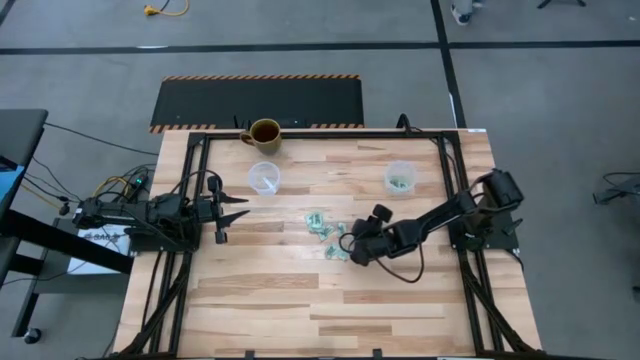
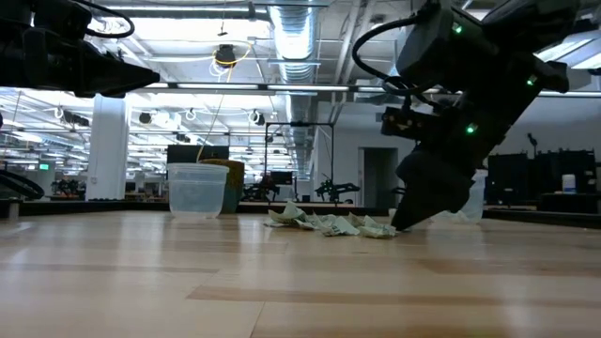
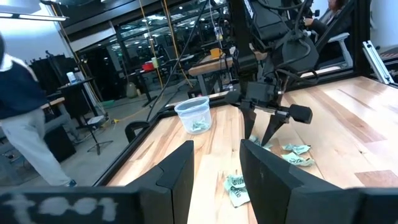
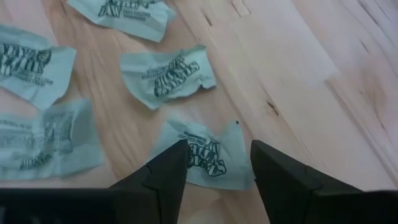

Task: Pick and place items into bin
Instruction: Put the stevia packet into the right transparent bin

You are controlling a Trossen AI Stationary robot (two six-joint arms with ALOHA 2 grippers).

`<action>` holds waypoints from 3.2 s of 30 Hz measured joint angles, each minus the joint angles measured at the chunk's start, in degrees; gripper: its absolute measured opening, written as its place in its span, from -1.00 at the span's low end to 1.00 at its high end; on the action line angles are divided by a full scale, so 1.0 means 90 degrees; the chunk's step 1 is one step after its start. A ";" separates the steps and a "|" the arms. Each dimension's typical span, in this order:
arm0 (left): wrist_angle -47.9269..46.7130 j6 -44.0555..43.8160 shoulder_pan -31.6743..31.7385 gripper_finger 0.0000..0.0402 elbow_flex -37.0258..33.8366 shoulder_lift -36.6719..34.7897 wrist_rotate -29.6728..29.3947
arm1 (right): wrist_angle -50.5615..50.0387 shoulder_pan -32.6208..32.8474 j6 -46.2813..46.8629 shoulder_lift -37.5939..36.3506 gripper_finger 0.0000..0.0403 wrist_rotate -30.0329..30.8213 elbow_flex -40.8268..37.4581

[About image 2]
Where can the dark doorway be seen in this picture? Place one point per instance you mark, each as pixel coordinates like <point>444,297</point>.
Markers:
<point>379,178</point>

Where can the large black monitor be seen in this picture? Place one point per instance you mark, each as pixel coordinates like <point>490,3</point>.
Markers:
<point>188,154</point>

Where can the green ceramic mug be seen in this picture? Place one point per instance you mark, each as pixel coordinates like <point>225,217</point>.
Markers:
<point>236,188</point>

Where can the black stand lamp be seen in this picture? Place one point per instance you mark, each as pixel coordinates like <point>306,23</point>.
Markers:
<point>532,140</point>

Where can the black aluminium table frame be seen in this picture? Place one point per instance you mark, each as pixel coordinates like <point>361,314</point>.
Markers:
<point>94,208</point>

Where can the long ceiling light bar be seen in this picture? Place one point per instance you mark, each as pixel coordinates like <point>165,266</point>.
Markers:
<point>220,86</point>

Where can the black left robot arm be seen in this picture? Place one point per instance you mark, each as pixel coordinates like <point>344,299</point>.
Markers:
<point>11,47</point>

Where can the black ceiling device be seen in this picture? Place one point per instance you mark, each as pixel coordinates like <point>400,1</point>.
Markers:
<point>225,54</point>

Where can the white building pillar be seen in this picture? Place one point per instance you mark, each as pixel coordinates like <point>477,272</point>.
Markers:
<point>108,150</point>

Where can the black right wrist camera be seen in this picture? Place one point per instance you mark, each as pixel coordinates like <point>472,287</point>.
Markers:
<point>408,123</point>

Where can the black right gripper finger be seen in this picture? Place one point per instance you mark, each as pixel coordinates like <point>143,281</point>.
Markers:
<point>436,192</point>
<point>405,171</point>

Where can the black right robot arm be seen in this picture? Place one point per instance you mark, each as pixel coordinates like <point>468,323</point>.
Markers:
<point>446,47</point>

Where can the clear plastic cup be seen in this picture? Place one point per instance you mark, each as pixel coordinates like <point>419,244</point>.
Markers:
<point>478,197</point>
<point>197,192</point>

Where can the black background robot arm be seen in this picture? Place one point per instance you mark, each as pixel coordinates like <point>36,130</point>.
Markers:
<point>335,190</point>
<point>263,188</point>

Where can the silver ventilation duct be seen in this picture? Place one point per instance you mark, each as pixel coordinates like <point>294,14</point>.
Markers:
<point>293,33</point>

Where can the black gantry frame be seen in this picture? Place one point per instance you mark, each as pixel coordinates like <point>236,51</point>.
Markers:
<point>300,124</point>

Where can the round ceiling lamp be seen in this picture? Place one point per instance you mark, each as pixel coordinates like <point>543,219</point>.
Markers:
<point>377,19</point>

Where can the black equipment cabinets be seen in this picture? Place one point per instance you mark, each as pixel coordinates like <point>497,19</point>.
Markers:
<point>554,171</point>

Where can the small black monitor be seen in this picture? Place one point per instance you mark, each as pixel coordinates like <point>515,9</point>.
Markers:
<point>282,177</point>

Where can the green exit sign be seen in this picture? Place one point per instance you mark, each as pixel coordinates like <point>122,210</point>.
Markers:
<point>44,166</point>

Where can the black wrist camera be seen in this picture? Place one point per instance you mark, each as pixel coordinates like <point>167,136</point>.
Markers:
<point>408,123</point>
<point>61,13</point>

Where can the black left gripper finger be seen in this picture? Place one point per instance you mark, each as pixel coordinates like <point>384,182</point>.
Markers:
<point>101,94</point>
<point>127,75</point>

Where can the white plastic bottle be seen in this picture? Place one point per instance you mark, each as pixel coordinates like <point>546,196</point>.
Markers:
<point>569,184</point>

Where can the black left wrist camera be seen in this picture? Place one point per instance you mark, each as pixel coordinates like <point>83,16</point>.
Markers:
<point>61,13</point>

